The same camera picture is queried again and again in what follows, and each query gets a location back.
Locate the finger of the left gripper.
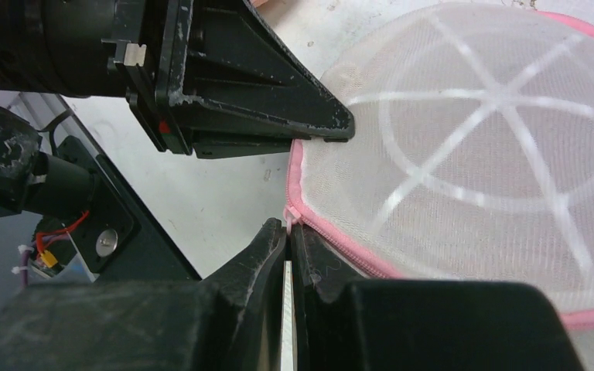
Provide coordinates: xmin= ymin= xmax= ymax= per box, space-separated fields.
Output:
xmin=154 ymin=0 xmax=356 ymax=160

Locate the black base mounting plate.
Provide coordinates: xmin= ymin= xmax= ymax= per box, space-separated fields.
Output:
xmin=25 ymin=135 xmax=203 ymax=283

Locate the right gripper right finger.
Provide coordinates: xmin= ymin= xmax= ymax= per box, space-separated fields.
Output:
xmin=290 ymin=226 xmax=582 ymax=370

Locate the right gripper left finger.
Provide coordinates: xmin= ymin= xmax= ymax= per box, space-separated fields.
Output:
xmin=0 ymin=219 xmax=287 ymax=370

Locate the white mesh pink-trimmed laundry bag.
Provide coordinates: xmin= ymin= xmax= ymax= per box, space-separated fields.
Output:
xmin=284 ymin=3 xmax=594 ymax=328

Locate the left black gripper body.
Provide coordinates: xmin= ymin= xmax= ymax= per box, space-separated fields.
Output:
xmin=0 ymin=1 xmax=192 ymax=155

